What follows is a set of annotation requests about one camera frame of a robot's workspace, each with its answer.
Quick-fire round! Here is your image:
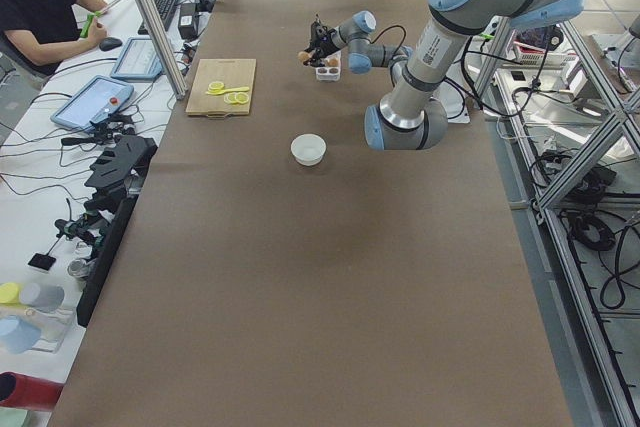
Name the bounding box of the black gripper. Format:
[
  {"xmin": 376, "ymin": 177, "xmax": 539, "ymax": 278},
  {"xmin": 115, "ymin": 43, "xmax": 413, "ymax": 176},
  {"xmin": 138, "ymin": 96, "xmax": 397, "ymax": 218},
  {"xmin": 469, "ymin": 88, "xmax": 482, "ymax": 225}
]
[{"xmin": 302, "ymin": 19, "xmax": 336, "ymax": 66}]

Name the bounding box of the clear plastic egg box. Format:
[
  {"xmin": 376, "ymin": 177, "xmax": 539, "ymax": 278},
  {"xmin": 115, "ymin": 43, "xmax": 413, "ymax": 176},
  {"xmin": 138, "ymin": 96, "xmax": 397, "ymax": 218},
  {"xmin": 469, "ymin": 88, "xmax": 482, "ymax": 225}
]
[{"xmin": 315, "ymin": 51, "xmax": 341, "ymax": 82}]

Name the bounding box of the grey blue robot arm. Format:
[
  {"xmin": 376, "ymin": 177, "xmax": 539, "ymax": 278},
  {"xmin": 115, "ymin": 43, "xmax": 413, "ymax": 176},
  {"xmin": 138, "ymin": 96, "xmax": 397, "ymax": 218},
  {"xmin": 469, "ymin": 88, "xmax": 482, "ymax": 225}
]
[
  {"xmin": 298, "ymin": 10, "xmax": 413, "ymax": 74},
  {"xmin": 364, "ymin": 0, "xmax": 584, "ymax": 150}
]

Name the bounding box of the bamboo cutting board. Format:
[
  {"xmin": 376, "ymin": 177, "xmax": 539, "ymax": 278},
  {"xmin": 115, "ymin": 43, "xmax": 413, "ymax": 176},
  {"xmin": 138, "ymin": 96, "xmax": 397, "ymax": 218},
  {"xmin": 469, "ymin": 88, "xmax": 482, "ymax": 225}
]
[{"xmin": 185, "ymin": 59, "xmax": 257, "ymax": 118}]

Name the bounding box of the white ceramic bowl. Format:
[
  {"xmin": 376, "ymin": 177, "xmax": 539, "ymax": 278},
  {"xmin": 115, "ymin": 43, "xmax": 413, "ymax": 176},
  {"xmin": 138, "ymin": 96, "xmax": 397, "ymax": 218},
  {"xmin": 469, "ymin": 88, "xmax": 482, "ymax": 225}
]
[{"xmin": 290, "ymin": 133, "xmax": 327, "ymax": 166}]

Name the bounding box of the yellow plastic knife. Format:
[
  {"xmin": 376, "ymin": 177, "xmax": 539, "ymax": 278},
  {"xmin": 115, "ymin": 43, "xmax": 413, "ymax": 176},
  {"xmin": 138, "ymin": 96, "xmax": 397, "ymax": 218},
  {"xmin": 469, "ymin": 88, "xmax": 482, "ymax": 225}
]
[{"xmin": 206, "ymin": 86, "xmax": 250, "ymax": 95}]

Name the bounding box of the lemon slice by knife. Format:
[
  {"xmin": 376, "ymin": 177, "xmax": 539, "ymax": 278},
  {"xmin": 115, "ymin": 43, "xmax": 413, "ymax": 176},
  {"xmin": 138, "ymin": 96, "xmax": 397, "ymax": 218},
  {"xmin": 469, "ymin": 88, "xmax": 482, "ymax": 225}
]
[{"xmin": 207, "ymin": 81, "xmax": 225, "ymax": 94}]

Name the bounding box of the black power adapter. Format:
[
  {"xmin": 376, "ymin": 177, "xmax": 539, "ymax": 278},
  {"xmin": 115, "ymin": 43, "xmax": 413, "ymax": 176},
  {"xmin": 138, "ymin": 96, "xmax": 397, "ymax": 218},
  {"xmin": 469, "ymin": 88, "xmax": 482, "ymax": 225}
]
[{"xmin": 178, "ymin": 3, "xmax": 199, "ymax": 40}]

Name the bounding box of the black keyboard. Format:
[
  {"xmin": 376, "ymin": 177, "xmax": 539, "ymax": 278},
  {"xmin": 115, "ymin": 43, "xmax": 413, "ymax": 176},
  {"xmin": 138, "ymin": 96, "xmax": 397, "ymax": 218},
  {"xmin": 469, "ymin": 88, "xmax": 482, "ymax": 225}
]
[{"xmin": 153, "ymin": 0, "xmax": 180, "ymax": 31}]

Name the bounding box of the blue teach pendant far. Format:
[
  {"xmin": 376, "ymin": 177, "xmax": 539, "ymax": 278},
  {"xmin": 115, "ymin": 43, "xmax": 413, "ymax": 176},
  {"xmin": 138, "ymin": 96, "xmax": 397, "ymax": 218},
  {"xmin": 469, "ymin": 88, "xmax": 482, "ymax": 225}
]
[{"xmin": 110, "ymin": 36, "xmax": 163, "ymax": 82}]

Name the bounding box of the blue teach pendant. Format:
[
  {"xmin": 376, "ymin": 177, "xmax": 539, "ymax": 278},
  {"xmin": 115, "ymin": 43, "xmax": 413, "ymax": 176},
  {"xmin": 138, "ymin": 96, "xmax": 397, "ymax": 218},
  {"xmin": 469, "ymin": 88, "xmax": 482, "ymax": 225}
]
[
  {"xmin": 110, "ymin": 36, "xmax": 163, "ymax": 82},
  {"xmin": 50, "ymin": 76, "xmax": 134, "ymax": 131}
]

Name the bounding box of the black computer mouse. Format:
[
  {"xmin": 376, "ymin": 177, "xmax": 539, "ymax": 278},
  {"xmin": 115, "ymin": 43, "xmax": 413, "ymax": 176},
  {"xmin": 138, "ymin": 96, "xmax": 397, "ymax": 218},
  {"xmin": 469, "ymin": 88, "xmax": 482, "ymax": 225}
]
[{"xmin": 99, "ymin": 37, "xmax": 123, "ymax": 52}]

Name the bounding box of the blue teach pendant near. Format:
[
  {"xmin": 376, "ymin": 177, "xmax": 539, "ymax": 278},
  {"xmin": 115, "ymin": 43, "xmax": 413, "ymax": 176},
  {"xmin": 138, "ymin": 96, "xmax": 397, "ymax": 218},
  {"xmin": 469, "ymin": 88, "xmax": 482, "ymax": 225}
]
[{"xmin": 50, "ymin": 76, "xmax": 134, "ymax": 131}]

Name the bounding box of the black tool stand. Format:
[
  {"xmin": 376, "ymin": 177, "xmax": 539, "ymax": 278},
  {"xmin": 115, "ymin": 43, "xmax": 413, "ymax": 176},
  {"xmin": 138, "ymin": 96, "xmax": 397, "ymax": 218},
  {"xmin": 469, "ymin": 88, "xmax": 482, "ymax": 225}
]
[{"xmin": 76, "ymin": 135, "xmax": 158, "ymax": 327}]

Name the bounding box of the person in black shirt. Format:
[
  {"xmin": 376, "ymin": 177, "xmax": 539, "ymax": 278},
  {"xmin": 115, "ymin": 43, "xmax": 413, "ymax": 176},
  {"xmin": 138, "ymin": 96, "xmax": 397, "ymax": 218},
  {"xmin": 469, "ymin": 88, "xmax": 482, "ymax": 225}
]
[{"xmin": 1, "ymin": 0, "xmax": 108, "ymax": 76}]

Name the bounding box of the grey cup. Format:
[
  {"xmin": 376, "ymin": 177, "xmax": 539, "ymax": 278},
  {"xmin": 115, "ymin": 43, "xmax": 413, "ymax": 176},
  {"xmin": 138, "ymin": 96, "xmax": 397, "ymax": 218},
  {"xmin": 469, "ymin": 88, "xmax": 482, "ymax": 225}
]
[{"xmin": 19, "ymin": 283, "xmax": 65, "ymax": 312}]

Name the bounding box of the yellow cup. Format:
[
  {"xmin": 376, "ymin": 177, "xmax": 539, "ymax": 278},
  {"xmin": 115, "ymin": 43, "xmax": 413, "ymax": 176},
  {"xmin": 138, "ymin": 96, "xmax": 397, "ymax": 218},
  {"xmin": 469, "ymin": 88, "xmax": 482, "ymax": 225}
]
[{"xmin": 0, "ymin": 282, "xmax": 22, "ymax": 304}]

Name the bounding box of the light blue cup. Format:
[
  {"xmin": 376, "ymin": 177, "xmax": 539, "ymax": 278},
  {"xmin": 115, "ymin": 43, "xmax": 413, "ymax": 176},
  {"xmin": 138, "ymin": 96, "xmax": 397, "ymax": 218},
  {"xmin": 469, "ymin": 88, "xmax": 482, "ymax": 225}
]
[{"xmin": 1, "ymin": 316, "xmax": 41, "ymax": 354}]

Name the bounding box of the red cylinder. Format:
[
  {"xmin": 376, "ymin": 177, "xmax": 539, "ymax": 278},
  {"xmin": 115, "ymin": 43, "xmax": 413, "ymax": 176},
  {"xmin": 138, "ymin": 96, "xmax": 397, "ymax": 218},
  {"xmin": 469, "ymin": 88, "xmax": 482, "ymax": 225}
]
[{"xmin": 1, "ymin": 372, "xmax": 64, "ymax": 412}]

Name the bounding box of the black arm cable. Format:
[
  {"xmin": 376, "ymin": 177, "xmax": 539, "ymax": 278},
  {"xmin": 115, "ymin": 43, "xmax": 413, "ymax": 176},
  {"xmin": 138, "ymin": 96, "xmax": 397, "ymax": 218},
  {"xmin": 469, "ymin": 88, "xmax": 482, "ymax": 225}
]
[{"xmin": 367, "ymin": 24, "xmax": 484, "ymax": 111}]

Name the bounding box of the lemon slice near handle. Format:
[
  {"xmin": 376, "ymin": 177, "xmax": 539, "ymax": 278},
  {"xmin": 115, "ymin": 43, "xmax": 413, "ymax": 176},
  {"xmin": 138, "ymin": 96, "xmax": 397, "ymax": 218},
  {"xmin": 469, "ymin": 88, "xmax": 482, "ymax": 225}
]
[{"xmin": 223, "ymin": 92, "xmax": 250, "ymax": 105}]

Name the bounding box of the aluminium frame post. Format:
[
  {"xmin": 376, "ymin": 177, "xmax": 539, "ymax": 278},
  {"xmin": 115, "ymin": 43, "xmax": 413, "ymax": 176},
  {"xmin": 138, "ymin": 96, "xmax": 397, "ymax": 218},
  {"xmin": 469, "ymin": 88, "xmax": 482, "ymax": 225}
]
[{"xmin": 135, "ymin": 0, "xmax": 187, "ymax": 100}]

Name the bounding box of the aluminium frame rack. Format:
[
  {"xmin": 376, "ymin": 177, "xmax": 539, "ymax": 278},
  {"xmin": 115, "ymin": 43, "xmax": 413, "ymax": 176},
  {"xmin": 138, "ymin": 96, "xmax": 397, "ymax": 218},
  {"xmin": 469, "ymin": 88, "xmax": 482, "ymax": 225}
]
[{"xmin": 469, "ymin": 10, "xmax": 639, "ymax": 426}]

